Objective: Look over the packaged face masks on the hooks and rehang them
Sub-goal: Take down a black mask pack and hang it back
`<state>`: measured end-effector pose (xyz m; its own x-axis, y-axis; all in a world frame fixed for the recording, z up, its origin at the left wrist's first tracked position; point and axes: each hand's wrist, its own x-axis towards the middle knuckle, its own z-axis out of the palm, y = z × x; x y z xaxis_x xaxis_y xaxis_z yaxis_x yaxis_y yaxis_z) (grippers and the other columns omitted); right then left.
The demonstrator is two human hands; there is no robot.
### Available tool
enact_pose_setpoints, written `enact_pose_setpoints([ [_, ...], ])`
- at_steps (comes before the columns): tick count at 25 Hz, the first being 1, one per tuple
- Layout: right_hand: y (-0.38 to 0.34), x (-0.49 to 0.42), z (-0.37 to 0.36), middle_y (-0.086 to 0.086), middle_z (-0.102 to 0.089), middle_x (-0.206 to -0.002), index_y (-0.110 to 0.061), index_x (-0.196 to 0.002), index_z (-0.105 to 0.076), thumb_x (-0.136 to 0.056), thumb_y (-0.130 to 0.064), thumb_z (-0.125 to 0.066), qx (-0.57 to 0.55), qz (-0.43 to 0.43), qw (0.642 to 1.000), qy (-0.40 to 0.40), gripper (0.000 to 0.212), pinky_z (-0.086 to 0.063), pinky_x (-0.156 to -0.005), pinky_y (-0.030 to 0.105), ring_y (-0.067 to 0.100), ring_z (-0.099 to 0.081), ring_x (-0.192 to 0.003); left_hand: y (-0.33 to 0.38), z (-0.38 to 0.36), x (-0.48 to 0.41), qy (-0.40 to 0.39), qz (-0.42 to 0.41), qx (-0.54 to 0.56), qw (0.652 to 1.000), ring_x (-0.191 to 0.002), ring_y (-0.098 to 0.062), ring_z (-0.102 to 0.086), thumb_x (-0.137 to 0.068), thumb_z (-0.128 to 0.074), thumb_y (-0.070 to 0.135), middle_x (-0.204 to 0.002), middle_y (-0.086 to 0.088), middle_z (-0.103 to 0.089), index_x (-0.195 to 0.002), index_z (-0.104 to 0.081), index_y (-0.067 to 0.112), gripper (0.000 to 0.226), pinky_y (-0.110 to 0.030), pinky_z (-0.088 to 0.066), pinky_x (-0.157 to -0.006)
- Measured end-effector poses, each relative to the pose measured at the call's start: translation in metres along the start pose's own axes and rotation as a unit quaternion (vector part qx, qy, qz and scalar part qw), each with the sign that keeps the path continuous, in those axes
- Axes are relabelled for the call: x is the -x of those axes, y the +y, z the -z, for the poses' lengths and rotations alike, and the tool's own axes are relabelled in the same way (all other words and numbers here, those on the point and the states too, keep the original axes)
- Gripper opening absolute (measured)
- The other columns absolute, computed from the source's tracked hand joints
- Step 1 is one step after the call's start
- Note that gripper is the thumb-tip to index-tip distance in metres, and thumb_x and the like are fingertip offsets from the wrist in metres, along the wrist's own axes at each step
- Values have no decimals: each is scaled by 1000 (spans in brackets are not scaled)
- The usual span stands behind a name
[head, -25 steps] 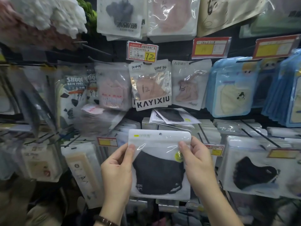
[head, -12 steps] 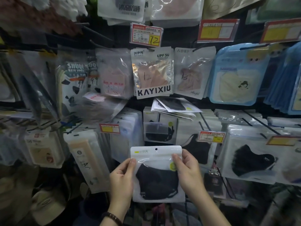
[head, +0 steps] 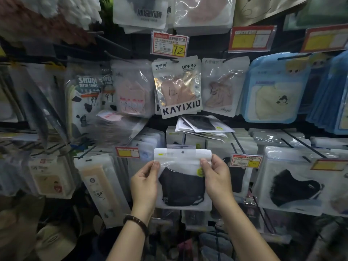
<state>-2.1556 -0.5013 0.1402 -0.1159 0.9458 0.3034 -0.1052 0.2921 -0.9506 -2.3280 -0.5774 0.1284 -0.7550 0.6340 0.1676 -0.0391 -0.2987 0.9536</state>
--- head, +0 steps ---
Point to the person's left hand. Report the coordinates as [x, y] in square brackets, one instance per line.
[144, 190]

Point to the person's right hand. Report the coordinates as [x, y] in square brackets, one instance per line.
[220, 184]

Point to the black mask packet green sticker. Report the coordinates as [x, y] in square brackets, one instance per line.
[182, 184]

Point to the row of translucent mask packets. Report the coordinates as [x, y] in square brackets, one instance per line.
[144, 149]

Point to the row of cream mask packets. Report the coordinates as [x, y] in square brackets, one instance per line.
[100, 187]

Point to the black mask packet pale arc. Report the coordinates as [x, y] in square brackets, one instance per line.
[291, 187]

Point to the white packet beige mask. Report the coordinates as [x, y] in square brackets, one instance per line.
[223, 89]

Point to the clear packet pink mask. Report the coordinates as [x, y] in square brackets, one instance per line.
[133, 92]

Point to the pale blue packet cream mask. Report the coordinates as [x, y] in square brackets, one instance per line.
[272, 97]

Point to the grey packet pink mask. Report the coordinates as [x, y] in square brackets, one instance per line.
[176, 89]

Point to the stack of blue cartoon packets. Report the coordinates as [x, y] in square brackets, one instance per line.
[329, 105]

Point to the glossy packet pink mask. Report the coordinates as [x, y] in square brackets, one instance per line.
[204, 13]

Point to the white packet grey mask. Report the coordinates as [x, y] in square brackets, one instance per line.
[141, 13]

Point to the cream line-drawing mask packet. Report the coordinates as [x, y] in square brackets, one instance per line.
[261, 8]

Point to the person's right forearm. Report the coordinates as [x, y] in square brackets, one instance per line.
[244, 236]

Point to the person's left forearm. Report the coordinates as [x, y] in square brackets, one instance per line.
[127, 244]

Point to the white red price tag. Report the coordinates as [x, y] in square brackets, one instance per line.
[246, 161]

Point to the red yellow price tag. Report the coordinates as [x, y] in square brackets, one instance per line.
[127, 152]
[325, 38]
[329, 165]
[251, 39]

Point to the row of grey folded items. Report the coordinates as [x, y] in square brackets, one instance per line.
[214, 247]

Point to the row of small white packets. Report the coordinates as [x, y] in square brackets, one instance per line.
[51, 179]

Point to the black white towel packet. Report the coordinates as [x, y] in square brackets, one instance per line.
[84, 105]
[108, 92]

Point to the cream cap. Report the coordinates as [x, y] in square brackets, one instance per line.
[54, 241]

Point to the beige cap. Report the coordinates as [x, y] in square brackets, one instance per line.
[19, 231]

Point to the row of clear long packets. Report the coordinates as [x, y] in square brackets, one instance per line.
[32, 100]

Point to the green fluffy item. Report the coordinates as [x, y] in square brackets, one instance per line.
[106, 8]

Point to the white fluffy item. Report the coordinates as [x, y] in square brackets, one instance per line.
[76, 10]

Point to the pink bath sponge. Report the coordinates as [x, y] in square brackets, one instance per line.
[32, 27]

